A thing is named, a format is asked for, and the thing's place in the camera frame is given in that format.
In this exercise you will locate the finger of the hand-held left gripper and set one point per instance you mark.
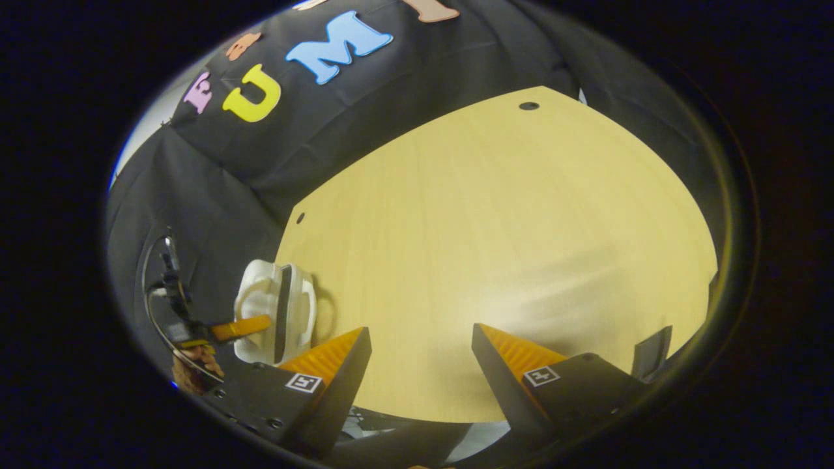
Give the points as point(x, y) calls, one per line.
point(241, 327)

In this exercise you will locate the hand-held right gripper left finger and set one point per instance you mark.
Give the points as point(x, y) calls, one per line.
point(339, 397)

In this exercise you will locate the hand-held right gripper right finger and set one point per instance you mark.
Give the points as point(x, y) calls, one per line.
point(502, 391)

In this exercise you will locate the white suitcase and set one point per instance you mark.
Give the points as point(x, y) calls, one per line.
point(260, 293)

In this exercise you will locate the small white tag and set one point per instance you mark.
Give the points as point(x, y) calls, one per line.
point(582, 96)

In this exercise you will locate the black backdrop cloth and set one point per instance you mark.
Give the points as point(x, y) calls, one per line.
point(215, 215)

